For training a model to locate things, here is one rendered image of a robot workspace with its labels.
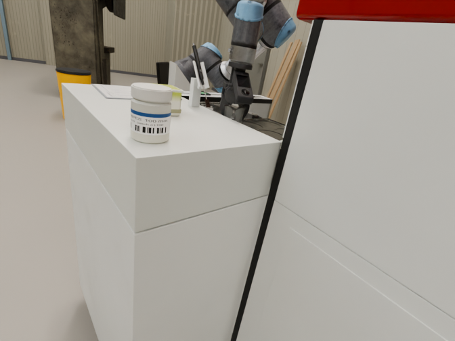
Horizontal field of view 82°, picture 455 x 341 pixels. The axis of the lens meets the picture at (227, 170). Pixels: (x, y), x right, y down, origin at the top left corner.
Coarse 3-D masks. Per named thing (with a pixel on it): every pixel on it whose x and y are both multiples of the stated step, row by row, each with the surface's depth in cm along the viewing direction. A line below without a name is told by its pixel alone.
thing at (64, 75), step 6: (60, 72) 315; (66, 72) 313; (72, 72) 315; (78, 72) 318; (84, 72) 325; (90, 72) 335; (60, 78) 318; (66, 78) 317; (72, 78) 318; (78, 78) 321; (84, 78) 326; (90, 78) 337; (60, 84) 322; (90, 84) 340; (60, 90) 326; (60, 96) 331
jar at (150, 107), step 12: (132, 84) 45; (144, 84) 47; (132, 96) 44; (144, 96) 43; (156, 96) 43; (168, 96) 45; (132, 108) 45; (144, 108) 44; (156, 108) 44; (168, 108) 46; (132, 120) 46; (144, 120) 45; (156, 120) 45; (168, 120) 47; (132, 132) 47; (144, 132) 46; (156, 132) 46; (168, 132) 48
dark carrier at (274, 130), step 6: (246, 120) 105; (252, 120) 107; (258, 120) 109; (264, 120) 111; (270, 120) 113; (252, 126) 99; (258, 126) 101; (264, 126) 102; (270, 126) 104; (276, 126) 106; (282, 126) 107; (264, 132) 94; (270, 132) 95; (276, 132) 96; (282, 132) 98; (276, 138) 89; (282, 138) 90
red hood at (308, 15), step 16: (304, 0) 52; (320, 0) 50; (336, 0) 47; (352, 0) 45; (368, 0) 43; (384, 0) 42; (400, 0) 40; (416, 0) 38; (432, 0) 37; (448, 0) 36; (304, 16) 53; (320, 16) 50; (336, 16) 48; (352, 16) 46; (368, 16) 44; (384, 16) 42; (400, 16) 40; (416, 16) 39; (432, 16) 37; (448, 16) 36
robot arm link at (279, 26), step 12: (276, 0) 106; (264, 12) 108; (276, 12) 107; (264, 24) 111; (276, 24) 108; (288, 24) 108; (264, 36) 113; (276, 36) 110; (288, 36) 112; (264, 48) 120; (228, 60) 134; (216, 72) 138; (228, 72) 135; (216, 84) 142
